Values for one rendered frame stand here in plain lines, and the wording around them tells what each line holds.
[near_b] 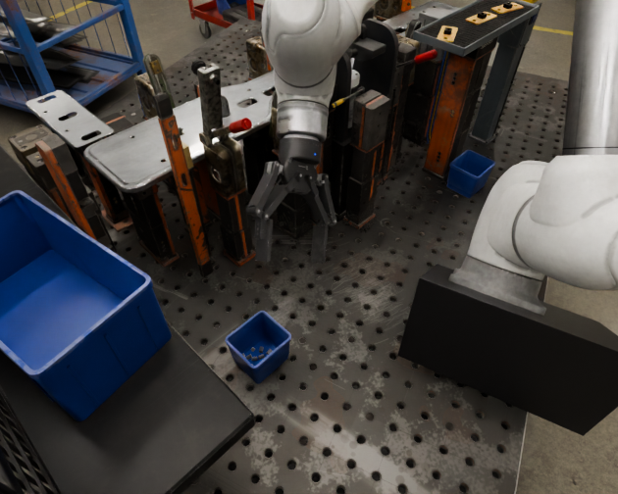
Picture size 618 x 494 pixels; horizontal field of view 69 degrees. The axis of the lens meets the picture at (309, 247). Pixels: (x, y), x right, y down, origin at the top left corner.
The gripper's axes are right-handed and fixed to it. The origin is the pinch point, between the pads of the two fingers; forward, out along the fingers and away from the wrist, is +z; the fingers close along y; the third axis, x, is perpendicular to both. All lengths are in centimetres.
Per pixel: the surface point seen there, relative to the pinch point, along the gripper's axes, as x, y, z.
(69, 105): -69, 16, -33
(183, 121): -43, -2, -30
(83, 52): -294, -63, -128
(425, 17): -12, -58, -69
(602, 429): 26, -133, 55
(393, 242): -11, -50, -4
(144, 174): -35.4, 10.9, -14.3
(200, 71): -16.0, 11.1, -32.4
